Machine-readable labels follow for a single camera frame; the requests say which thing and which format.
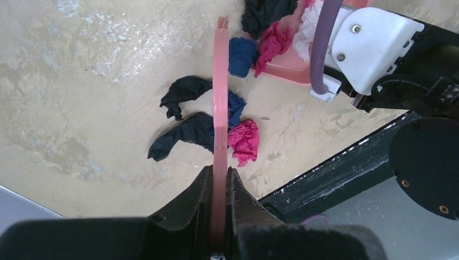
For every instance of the dark blue paper scrap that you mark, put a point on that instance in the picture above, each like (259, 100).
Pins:
(236, 106)

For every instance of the pink dustpan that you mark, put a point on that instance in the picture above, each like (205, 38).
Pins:
(287, 66)

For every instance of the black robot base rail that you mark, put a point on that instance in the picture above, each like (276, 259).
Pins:
(350, 172)

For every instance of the magenta paper scrap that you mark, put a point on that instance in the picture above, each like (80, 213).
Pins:
(274, 41)

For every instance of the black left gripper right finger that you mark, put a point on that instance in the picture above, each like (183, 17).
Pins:
(252, 232)

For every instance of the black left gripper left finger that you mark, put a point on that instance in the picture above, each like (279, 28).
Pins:
(179, 230)

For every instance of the pink hand brush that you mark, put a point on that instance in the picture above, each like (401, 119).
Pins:
(220, 122)

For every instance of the white paper scrap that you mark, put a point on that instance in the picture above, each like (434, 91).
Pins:
(303, 39)

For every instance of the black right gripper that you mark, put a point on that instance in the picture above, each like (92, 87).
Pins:
(382, 59)

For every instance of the round magenta paper ball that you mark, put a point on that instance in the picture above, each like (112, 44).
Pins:
(244, 139)

